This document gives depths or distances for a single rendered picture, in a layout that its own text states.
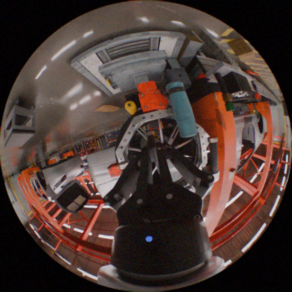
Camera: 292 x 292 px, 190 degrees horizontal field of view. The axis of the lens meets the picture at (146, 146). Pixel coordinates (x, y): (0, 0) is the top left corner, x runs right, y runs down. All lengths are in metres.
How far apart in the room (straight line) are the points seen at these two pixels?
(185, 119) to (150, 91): 0.25
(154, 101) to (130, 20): 0.59
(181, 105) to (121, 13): 0.65
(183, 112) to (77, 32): 0.76
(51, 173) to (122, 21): 2.84
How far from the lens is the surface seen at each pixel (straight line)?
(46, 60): 0.84
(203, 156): 0.64
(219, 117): 0.66
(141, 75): 0.78
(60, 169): 2.75
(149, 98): 0.52
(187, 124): 0.42
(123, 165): 0.31
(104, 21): 0.69
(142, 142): 1.09
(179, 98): 0.43
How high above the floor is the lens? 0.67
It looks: 9 degrees up
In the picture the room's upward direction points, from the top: 164 degrees clockwise
